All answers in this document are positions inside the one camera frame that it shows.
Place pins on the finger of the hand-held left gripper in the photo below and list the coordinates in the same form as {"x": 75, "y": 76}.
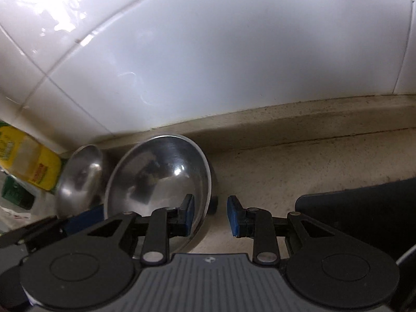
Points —
{"x": 86, "y": 221}

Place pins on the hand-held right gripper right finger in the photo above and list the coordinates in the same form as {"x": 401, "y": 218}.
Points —
{"x": 233, "y": 216}

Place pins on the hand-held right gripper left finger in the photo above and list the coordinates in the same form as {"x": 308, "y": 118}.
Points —
{"x": 187, "y": 215}

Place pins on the green yellow label sauce bottle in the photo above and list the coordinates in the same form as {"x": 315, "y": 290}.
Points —
{"x": 29, "y": 159}

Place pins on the black glass gas stove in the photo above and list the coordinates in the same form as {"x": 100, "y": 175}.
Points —
{"x": 357, "y": 201}

